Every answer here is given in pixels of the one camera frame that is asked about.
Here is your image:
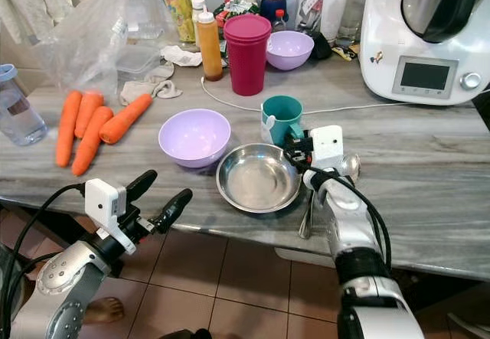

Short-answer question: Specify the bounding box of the orange sauce bottle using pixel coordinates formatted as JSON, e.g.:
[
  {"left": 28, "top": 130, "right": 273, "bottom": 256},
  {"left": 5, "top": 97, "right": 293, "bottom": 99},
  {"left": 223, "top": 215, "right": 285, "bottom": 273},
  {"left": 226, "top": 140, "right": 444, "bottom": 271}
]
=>
[{"left": 197, "top": 11, "right": 222, "bottom": 82}]

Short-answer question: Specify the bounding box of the white capped bottle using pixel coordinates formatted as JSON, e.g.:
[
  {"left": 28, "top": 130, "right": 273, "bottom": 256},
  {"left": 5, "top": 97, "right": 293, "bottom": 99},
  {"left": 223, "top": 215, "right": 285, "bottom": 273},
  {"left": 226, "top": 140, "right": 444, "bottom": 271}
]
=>
[{"left": 191, "top": 0, "right": 207, "bottom": 30}]

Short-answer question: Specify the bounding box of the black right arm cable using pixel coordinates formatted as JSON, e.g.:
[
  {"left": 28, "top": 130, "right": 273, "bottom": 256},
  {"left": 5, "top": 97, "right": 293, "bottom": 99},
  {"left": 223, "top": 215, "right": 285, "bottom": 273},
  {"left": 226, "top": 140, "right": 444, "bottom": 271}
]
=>
[{"left": 314, "top": 167, "right": 393, "bottom": 271}]

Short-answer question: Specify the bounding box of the tall clear glass bottle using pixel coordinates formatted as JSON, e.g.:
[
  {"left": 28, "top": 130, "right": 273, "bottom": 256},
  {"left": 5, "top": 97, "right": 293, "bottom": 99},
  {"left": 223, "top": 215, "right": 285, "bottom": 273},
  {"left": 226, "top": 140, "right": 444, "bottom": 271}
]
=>
[{"left": 337, "top": 0, "right": 376, "bottom": 45}]

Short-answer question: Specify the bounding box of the white kitchen machine with screen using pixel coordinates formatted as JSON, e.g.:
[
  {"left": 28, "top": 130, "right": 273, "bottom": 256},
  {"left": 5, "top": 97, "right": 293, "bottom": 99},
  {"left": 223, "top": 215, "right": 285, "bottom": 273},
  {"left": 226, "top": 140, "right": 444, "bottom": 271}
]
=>
[{"left": 360, "top": 0, "right": 490, "bottom": 106}]

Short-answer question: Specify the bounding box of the large lilac plastic bowl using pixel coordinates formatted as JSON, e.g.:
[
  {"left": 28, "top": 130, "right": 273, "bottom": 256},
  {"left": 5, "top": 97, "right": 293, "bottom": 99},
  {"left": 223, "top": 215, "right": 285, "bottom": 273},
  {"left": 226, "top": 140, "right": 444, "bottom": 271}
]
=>
[{"left": 158, "top": 109, "right": 232, "bottom": 169}]

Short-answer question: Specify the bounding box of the small lilac plastic bowl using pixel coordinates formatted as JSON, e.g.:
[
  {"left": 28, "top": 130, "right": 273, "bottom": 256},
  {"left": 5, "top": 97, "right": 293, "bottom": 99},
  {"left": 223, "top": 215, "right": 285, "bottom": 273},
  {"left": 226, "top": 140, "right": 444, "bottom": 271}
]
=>
[{"left": 266, "top": 31, "right": 315, "bottom": 71}]

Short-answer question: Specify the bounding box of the clear water bottle blue lid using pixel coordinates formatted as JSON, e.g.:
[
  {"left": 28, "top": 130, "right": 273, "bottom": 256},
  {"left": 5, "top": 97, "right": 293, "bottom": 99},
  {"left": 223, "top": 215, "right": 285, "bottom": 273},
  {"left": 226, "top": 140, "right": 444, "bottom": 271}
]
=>
[{"left": 0, "top": 64, "right": 41, "bottom": 146}]

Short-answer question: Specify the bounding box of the clear plastic bag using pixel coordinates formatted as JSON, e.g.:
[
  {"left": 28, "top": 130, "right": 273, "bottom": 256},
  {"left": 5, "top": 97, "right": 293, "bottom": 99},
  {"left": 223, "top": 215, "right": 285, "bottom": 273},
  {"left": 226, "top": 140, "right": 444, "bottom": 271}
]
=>
[{"left": 38, "top": 0, "right": 169, "bottom": 99}]

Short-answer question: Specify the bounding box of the clear measuring jug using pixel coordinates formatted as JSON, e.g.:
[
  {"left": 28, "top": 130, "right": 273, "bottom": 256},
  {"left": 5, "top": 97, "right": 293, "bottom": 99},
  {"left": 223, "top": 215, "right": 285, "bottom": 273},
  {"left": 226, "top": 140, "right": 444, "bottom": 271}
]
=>
[{"left": 295, "top": 0, "right": 350, "bottom": 40}]

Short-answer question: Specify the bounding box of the magenta plastic tumbler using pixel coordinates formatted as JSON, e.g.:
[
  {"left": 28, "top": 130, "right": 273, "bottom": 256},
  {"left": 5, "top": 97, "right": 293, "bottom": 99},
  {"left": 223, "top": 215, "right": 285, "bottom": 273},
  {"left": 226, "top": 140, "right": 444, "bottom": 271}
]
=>
[{"left": 224, "top": 14, "right": 273, "bottom": 96}]

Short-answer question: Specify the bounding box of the clear plastic food container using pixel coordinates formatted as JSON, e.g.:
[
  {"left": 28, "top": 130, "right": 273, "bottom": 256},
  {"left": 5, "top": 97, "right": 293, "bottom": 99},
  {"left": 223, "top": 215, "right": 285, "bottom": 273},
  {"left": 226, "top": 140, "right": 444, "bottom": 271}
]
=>
[{"left": 115, "top": 44, "right": 163, "bottom": 80}]

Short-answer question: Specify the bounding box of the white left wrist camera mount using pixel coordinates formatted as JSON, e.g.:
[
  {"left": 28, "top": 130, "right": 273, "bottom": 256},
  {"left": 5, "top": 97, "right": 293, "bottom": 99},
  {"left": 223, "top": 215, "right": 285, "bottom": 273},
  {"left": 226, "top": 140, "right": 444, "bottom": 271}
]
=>
[{"left": 84, "top": 178, "right": 131, "bottom": 254}]

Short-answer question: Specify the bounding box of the yellow food package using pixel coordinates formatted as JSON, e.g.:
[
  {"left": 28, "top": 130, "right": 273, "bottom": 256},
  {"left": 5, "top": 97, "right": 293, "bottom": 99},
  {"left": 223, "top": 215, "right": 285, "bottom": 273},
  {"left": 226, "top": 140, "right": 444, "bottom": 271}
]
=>
[{"left": 153, "top": 0, "right": 194, "bottom": 43}]

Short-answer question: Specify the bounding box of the dark blue jar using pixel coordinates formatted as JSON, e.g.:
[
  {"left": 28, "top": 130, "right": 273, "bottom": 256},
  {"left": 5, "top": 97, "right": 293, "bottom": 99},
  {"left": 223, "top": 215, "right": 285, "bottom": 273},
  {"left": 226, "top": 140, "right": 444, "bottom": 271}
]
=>
[{"left": 259, "top": 0, "right": 292, "bottom": 24}]

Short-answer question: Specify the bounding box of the shiny steel bowl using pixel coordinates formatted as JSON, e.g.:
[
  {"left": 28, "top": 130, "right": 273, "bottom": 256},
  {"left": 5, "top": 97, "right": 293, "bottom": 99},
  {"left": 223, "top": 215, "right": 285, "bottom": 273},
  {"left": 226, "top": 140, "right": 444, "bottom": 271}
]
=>
[{"left": 216, "top": 143, "right": 303, "bottom": 214}]

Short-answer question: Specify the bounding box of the green printed food packet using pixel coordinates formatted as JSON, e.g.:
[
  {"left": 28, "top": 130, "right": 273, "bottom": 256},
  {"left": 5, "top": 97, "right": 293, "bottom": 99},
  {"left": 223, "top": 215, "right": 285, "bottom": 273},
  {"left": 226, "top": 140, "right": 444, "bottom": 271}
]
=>
[{"left": 213, "top": 0, "right": 258, "bottom": 37}]

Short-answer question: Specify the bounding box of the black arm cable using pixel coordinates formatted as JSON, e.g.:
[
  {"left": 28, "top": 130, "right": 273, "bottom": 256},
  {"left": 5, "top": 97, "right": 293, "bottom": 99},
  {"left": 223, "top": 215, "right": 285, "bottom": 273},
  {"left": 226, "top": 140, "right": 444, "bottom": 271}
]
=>
[
  {"left": 314, "top": 167, "right": 393, "bottom": 271},
  {"left": 0, "top": 182, "right": 87, "bottom": 336}
]

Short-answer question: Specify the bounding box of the bare person foot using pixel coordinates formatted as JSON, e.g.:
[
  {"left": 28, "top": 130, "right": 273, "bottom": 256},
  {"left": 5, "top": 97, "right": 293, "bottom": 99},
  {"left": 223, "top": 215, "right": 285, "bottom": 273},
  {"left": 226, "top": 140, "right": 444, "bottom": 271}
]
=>
[{"left": 80, "top": 297, "right": 126, "bottom": 325}]

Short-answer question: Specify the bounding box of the grey crumpled cloth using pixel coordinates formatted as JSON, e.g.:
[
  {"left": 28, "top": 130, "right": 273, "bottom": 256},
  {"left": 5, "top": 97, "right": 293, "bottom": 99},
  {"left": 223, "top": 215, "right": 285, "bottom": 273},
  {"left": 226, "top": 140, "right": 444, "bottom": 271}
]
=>
[{"left": 120, "top": 79, "right": 183, "bottom": 106}]

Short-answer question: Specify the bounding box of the white box under table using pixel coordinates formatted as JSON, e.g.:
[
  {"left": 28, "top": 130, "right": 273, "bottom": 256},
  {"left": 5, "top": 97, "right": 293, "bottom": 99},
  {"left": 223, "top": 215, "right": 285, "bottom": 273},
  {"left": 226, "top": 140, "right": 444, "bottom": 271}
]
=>
[{"left": 276, "top": 246, "right": 343, "bottom": 268}]

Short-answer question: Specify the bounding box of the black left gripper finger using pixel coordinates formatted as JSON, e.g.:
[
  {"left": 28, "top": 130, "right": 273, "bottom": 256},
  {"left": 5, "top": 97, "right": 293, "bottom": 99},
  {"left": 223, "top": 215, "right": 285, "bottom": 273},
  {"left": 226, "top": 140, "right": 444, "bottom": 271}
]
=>
[
  {"left": 152, "top": 188, "right": 194, "bottom": 235},
  {"left": 126, "top": 169, "right": 158, "bottom": 201}
]

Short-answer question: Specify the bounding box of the white power cable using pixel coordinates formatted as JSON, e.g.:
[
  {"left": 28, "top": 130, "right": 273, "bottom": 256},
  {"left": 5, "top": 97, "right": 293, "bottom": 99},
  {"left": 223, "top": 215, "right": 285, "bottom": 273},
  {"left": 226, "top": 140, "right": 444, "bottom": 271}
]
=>
[{"left": 201, "top": 77, "right": 391, "bottom": 116}]

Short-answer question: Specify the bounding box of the white crumpled cloth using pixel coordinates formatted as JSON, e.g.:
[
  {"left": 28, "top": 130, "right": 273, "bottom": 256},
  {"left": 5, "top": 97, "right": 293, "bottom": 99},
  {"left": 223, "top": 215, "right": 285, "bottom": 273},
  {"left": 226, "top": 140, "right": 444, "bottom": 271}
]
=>
[{"left": 162, "top": 46, "right": 204, "bottom": 67}]

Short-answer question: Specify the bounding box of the teal cup with handle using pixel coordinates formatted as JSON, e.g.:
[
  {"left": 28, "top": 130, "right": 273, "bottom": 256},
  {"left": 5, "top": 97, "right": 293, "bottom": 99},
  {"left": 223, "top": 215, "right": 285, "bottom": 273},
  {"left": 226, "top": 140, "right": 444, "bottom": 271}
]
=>
[{"left": 260, "top": 95, "right": 305, "bottom": 146}]

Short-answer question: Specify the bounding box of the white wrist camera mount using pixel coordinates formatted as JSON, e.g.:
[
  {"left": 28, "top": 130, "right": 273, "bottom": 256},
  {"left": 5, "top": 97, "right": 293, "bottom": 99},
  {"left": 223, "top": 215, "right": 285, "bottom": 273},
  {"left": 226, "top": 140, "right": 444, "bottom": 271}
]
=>
[
  {"left": 84, "top": 178, "right": 131, "bottom": 254},
  {"left": 309, "top": 125, "right": 345, "bottom": 174}
]

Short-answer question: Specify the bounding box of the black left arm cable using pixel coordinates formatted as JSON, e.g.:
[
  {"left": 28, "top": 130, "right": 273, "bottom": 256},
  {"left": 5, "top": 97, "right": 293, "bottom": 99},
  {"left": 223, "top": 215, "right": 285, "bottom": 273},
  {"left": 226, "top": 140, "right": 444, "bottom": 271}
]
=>
[{"left": 0, "top": 182, "right": 87, "bottom": 336}]

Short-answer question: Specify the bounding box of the orange carrot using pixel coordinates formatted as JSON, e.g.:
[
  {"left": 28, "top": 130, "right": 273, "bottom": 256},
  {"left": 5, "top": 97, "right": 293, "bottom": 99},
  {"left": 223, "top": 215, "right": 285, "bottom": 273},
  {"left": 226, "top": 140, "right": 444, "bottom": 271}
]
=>
[
  {"left": 99, "top": 93, "right": 153, "bottom": 145},
  {"left": 71, "top": 106, "right": 116, "bottom": 177},
  {"left": 55, "top": 90, "right": 83, "bottom": 168},
  {"left": 75, "top": 90, "right": 104, "bottom": 139}
]

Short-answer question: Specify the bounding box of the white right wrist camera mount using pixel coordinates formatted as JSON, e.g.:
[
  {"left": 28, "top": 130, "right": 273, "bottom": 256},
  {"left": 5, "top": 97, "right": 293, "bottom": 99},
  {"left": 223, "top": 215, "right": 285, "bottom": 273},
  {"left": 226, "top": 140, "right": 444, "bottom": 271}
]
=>
[{"left": 309, "top": 125, "right": 345, "bottom": 174}]

